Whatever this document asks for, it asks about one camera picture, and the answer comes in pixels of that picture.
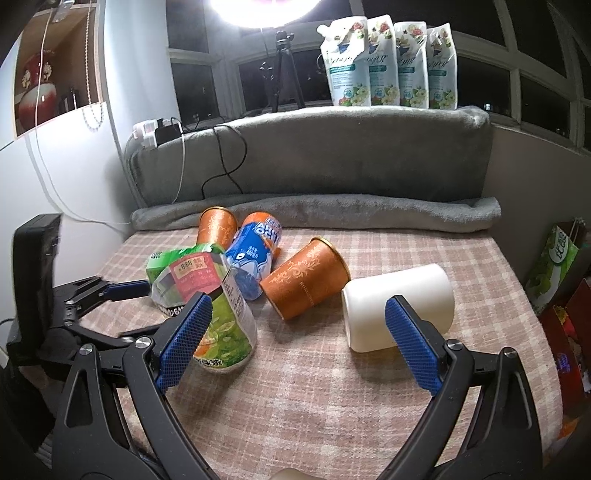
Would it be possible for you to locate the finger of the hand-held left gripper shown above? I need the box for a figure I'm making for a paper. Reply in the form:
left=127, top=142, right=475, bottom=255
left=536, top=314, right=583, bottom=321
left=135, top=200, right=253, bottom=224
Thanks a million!
left=53, top=276, right=152, bottom=324
left=117, top=322, right=164, bottom=343

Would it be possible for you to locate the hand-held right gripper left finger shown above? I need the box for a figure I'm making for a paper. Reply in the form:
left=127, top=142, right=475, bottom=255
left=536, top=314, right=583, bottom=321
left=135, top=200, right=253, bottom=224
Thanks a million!
left=53, top=291, right=220, bottom=480

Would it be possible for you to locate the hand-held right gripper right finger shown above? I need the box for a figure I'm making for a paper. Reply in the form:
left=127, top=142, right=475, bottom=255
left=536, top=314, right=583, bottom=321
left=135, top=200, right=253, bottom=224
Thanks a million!
left=384, top=295, right=544, bottom=480

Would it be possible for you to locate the white cup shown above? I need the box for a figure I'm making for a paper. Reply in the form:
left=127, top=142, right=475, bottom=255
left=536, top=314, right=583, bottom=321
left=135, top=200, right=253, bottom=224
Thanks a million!
left=342, top=263, right=456, bottom=354

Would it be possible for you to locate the orange patterned paper cup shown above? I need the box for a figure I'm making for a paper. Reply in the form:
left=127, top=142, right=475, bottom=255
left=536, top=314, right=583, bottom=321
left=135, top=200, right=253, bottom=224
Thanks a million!
left=196, top=207, right=239, bottom=251
left=260, top=236, right=351, bottom=322

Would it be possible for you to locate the green label plastic bottle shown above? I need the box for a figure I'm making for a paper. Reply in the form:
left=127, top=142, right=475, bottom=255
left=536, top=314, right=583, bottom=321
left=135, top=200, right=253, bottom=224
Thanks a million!
left=191, top=268, right=258, bottom=377

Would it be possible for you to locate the plaid blanket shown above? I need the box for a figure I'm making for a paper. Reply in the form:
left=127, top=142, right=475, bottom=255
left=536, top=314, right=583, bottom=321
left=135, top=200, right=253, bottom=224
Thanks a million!
left=34, top=225, right=567, bottom=480

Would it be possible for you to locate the blue and orange drink bottle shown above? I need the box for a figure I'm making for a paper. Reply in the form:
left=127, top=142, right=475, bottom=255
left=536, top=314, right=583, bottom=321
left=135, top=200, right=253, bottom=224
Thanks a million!
left=225, top=211, right=283, bottom=302

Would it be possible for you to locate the rolled grey blanket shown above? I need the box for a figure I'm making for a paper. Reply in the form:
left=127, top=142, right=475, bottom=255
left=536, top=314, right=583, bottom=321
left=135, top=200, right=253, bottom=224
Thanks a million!
left=130, top=194, right=502, bottom=234

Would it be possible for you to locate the green paper packet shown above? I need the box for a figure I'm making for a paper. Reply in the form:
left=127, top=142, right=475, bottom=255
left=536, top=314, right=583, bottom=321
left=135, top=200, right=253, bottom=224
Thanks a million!
left=524, top=222, right=581, bottom=315

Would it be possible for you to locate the white power strip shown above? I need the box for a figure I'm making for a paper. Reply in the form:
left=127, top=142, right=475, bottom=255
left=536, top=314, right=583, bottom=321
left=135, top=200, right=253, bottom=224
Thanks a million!
left=132, top=117, right=181, bottom=149

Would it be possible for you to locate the red box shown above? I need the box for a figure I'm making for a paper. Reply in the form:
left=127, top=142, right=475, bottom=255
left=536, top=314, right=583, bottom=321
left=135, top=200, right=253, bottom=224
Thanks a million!
left=537, top=277, right=591, bottom=403

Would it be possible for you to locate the black charger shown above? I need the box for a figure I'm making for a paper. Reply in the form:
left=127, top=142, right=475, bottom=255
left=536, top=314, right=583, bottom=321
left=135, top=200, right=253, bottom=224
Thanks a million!
left=154, top=121, right=184, bottom=147

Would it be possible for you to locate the red and white vase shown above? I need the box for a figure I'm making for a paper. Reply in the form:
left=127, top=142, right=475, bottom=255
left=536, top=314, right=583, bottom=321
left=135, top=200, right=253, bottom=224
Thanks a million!
left=16, top=51, right=59, bottom=128

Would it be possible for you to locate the grey fleece blanket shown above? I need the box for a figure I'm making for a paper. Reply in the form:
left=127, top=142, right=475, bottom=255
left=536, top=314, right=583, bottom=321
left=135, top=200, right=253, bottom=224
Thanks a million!
left=124, top=105, right=491, bottom=209

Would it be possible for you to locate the black tripod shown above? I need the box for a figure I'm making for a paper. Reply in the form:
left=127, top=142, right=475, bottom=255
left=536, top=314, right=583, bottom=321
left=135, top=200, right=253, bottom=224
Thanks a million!
left=259, top=30, right=306, bottom=114

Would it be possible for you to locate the floral refill pouch with spout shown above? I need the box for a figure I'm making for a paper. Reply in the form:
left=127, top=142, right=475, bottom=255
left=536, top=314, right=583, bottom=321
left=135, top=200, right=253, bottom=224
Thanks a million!
left=317, top=17, right=371, bottom=108

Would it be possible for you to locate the round bright lamp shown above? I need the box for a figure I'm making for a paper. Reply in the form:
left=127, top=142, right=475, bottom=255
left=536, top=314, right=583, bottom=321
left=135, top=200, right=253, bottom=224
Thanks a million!
left=207, top=0, right=326, bottom=29

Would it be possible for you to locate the long white cable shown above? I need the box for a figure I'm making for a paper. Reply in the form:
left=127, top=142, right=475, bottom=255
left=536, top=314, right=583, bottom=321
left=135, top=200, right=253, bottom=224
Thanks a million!
left=33, top=7, right=132, bottom=227

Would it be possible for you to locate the white charger cable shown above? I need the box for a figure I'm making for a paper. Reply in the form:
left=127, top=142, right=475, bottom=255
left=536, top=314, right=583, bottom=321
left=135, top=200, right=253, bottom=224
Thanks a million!
left=172, top=131, right=186, bottom=205

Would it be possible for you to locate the black cable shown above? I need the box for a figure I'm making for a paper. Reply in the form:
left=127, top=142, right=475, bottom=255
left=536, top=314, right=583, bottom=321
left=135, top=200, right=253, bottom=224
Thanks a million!
left=182, top=117, right=246, bottom=200

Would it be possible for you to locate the beaded blind cord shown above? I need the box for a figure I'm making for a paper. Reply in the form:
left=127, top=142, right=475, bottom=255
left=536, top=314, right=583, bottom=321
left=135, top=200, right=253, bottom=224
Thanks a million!
left=81, top=4, right=105, bottom=131

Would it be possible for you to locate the wooden wall shelf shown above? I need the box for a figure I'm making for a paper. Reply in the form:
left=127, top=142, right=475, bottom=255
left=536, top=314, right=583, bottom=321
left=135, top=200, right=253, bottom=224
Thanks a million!
left=11, top=0, right=108, bottom=140

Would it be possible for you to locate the white window frame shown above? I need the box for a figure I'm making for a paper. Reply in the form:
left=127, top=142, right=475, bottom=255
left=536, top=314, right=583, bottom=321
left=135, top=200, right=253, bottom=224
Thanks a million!
left=167, top=0, right=591, bottom=154

